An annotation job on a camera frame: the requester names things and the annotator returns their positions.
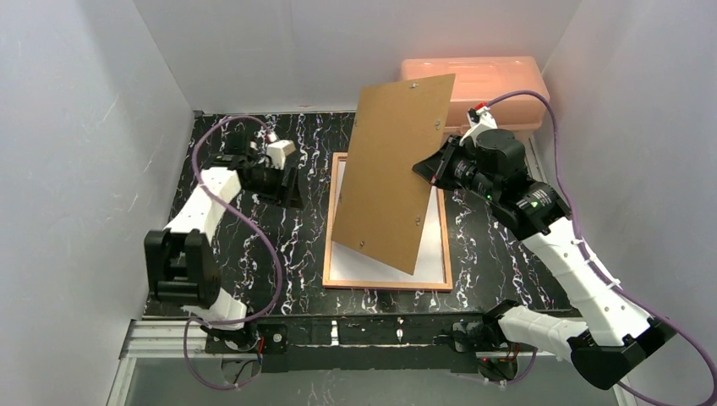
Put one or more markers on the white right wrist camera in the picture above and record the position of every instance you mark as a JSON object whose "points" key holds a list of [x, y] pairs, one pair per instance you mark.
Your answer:
{"points": [[480, 120]]}

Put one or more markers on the pink plastic storage box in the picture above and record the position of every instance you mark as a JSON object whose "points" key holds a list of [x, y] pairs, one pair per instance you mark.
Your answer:
{"points": [[482, 79]]}

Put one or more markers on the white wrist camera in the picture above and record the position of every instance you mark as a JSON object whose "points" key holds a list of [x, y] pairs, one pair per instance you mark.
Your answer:
{"points": [[480, 120], [278, 150]]}

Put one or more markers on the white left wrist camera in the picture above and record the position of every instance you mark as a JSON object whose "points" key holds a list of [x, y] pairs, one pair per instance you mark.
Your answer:
{"points": [[278, 150]]}

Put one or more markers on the brown cardboard backing board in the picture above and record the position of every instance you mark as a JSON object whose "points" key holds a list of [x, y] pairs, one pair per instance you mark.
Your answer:
{"points": [[382, 202]]}

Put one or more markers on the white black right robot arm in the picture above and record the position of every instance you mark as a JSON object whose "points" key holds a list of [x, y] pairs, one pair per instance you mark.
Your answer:
{"points": [[614, 335]]}

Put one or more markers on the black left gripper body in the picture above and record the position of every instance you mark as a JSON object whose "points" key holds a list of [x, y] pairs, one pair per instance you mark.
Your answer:
{"points": [[281, 183]]}

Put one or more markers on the aluminium mounting rail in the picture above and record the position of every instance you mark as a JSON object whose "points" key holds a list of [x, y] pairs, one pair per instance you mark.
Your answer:
{"points": [[277, 334]]}

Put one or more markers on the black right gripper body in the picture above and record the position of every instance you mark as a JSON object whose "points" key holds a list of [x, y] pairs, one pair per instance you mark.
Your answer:
{"points": [[446, 164]]}

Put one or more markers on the pink wooden picture frame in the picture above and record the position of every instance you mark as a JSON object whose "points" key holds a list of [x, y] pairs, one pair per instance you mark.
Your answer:
{"points": [[346, 268]]}

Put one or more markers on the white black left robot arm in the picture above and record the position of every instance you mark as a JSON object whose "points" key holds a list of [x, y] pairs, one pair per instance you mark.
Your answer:
{"points": [[180, 264]]}

